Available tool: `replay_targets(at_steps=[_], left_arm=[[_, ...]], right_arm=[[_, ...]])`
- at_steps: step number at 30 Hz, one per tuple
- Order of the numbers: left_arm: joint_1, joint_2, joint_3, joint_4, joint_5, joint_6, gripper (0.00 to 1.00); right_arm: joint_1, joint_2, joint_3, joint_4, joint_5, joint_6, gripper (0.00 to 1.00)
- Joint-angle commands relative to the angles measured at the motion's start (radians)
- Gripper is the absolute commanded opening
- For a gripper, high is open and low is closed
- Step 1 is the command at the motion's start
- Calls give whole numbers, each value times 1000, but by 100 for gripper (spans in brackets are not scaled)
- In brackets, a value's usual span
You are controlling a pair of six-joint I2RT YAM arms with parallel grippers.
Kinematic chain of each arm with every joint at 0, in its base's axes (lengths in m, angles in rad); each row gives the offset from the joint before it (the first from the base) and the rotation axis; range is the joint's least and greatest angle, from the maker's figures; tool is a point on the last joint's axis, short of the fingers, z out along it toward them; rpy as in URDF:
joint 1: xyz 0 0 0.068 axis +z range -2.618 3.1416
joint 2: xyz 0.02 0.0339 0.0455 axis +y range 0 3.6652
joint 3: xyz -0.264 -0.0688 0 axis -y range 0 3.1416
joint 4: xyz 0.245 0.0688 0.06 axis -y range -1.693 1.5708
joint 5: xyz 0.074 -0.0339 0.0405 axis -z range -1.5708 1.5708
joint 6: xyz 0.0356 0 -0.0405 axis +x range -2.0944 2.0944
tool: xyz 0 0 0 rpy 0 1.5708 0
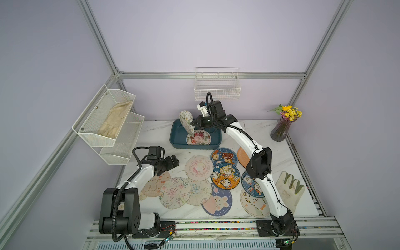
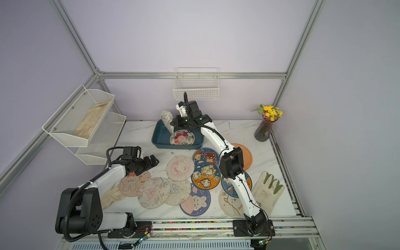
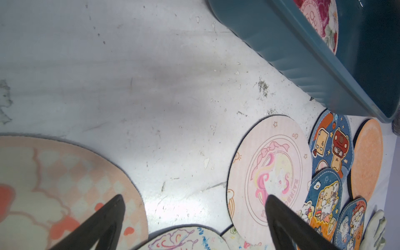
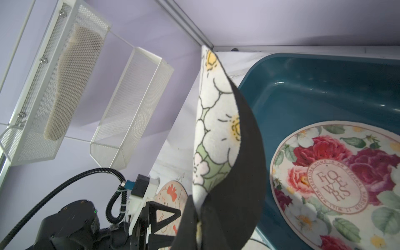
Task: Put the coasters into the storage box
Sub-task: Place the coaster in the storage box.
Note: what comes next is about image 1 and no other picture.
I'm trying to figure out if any rose flower coaster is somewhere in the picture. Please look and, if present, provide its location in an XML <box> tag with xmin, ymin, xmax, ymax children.
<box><xmin>186</xmin><ymin>130</ymin><xmax>211</xmax><ymax>145</ymax></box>

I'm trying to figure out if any pink rainbow circle coaster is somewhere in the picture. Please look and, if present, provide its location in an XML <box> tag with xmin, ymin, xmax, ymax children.
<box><xmin>184</xmin><ymin>155</ymin><xmax>214</xmax><ymax>181</ymax></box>

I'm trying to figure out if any green white floral coaster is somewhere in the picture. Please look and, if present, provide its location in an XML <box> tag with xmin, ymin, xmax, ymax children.
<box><xmin>179</xmin><ymin>110</ymin><xmax>195</xmax><ymax>137</ymax></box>

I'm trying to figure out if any blue denim bear coaster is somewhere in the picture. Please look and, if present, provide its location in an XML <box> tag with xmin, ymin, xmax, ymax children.
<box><xmin>210</xmin><ymin>147</ymin><xmax>238</xmax><ymax>166</ymax></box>

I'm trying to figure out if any teal orange cats coaster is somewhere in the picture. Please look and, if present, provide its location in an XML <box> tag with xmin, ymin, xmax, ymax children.
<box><xmin>210</xmin><ymin>162</ymin><xmax>241</xmax><ymax>190</ymax></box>

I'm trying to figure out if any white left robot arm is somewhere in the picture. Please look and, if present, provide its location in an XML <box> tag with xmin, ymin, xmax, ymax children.
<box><xmin>99</xmin><ymin>146</ymin><xmax>180</xmax><ymax>242</ymax></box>

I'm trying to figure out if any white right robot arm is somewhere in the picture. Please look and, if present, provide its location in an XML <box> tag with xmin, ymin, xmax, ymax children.
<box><xmin>191</xmin><ymin>101</ymin><xmax>297</xmax><ymax>236</ymax></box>

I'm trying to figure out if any teal plastic storage box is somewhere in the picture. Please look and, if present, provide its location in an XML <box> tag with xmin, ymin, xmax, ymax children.
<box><xmin>169</xmin><ymin>119</ymin><xmax>222</xmax><ymax>150</ymax></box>

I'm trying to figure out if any cream pink bow coaster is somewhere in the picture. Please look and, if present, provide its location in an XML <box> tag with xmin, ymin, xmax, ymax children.
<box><xmin>159</xmin><ymin>177</ymin><xmax>191</xmax><ymax>209</ymax></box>

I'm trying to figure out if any lower white mesh shelf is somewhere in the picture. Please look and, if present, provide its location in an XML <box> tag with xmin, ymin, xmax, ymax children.
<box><xmin>100</xmin><ymin>112</ymin><xmax>144</xmax><ymax>165</ymax></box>

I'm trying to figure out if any white mesh shelf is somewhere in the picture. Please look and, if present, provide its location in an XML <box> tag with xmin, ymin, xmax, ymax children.
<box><xmin>72</xmin><ymin>85</ymin><xmax>136</xmax><ymax>148</ymax></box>
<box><xmin>100</xmin><ymin>112</ymin><xmax>144</xmax><ymax>165</ymax></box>

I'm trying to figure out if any plain orange coaster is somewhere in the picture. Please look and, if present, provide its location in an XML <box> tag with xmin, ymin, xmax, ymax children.
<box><xmin>237</xmin><ymin>147</ymin><xmax>250</xmax><ymax>168</ymax></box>

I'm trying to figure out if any ribbed glass vase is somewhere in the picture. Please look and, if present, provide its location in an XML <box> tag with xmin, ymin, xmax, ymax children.
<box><xmin>270</xmin><ymin>118</ymin><xmax>295</xmax><ymax>142</ymax></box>

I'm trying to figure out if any purple pink bunny coaster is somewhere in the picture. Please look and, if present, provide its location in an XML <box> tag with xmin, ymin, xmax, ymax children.
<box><xmin>202</xmin><ymin>184</ymin><xmax>233</xmax><ymax>217</ymax></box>

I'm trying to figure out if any cream glove in shelf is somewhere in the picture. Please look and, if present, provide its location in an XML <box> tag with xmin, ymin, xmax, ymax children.
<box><xmin>98</xmin><ymin>101</ymin><xmax>133</xmax><ymax>139</ymax></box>

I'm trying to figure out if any yellow flower bouquet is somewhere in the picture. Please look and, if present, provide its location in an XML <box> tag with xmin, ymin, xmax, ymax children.
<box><xmin>270</xmin><ymin>105</ymin><xmax>303</xmax><ymax>122</ymax></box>

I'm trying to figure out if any teal red cartoon coaster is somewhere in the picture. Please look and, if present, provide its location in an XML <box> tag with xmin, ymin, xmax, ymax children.
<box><xmin>241</xmin><ymin>171</ymin><xmax>265</xmax><ymax>198</ymax></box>

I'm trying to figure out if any upper white mesh shelf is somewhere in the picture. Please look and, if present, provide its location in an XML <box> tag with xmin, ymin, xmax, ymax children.
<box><xmin>72</xmin><ymin>85</ymin><xmax>136</xmax><ymax>148</ymax></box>

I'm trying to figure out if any cream dog bone coaster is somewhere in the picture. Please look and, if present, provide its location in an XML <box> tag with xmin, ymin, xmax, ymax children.
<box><xmin>240</xmin><ymin>189</ymin><xmax>270</xmax><ymax>218</ymax></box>

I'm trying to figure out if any white green glove on table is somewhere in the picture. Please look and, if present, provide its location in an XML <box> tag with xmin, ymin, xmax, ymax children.
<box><xmin>276</xmin><ymin>171</ymin><xmax>305</xmax><ymax>212</ymax></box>

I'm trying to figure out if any white wire wall basket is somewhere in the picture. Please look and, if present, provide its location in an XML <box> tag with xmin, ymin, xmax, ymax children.
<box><xmin>194</xmin><ymin>67</ymin><xmax>241</xmax><ymax>101</ymax></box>

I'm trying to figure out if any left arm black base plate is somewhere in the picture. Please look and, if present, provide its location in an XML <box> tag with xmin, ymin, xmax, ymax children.
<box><xmin>132</xmin><ymin>221</ymin><xmax>176</xmax><ymax>239</ymax></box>

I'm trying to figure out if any black corrugated cable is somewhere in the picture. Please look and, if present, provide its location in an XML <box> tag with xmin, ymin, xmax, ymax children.
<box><xmin>110</xmin><ymin>146</ymin><xmax>166</xmax><ymax>250</ymax></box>

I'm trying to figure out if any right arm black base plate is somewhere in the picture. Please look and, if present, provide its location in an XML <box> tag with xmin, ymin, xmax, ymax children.
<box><xmin>256</xmin><ymin>220</ymin><xmax>300</xmax><ymax>237</ymax></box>

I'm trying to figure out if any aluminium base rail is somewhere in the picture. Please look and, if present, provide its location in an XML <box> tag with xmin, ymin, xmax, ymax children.
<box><xmin>85</xmin><ymin>215</ymin><xmax>344</xmax><ymax>243</ymax></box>

